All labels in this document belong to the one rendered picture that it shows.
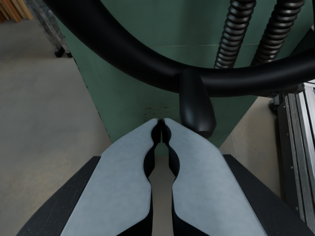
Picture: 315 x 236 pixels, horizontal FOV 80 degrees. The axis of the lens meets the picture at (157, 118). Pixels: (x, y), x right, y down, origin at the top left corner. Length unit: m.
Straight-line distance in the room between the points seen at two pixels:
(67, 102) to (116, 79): 0.70
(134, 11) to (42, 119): 0.86
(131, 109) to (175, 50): 0.22
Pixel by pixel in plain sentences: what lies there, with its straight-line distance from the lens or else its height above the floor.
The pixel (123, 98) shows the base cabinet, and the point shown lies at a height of 0.44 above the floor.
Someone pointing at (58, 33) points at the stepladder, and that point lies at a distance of 1.28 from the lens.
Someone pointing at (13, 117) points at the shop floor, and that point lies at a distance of 1.19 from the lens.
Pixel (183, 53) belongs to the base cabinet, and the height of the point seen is 0.57.
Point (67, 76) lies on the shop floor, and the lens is 1.24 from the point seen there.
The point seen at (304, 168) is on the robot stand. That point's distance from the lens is 0.83.
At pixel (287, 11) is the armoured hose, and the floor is 0.72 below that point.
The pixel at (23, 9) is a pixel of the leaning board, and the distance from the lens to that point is 1.79.
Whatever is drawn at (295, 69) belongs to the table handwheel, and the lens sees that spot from 0.21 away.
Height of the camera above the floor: 0.82
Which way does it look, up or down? 58 degrees down
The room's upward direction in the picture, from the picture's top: 2 degrees clockwise
